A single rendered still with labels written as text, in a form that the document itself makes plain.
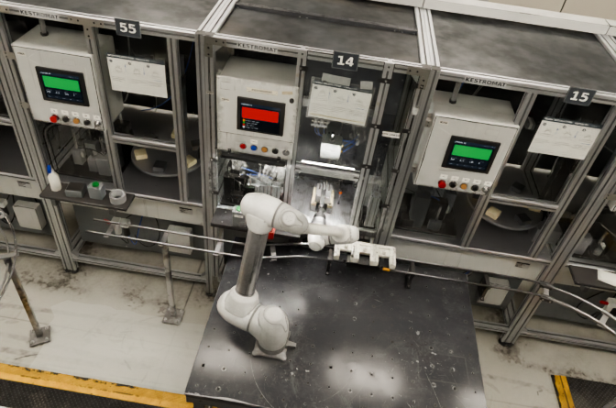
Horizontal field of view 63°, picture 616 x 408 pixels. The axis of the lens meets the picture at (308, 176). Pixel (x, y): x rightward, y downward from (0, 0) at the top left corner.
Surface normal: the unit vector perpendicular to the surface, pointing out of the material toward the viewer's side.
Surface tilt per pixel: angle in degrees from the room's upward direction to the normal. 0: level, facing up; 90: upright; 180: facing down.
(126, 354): 0
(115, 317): 0
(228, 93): 90
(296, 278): 0
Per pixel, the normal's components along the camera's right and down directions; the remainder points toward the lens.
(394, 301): 0.10, -0.76
